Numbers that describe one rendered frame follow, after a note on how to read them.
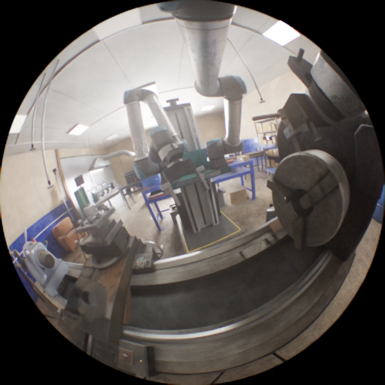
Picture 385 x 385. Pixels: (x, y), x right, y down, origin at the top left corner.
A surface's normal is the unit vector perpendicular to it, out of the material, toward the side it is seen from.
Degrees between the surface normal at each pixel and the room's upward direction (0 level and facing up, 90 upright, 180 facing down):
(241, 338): 0
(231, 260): 0
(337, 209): 90
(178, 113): 90
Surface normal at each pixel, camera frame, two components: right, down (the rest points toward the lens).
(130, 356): -0.25, -0.90
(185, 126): 0.25, 0.28
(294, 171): -0.96, 0.29
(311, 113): -0.33, 0.08
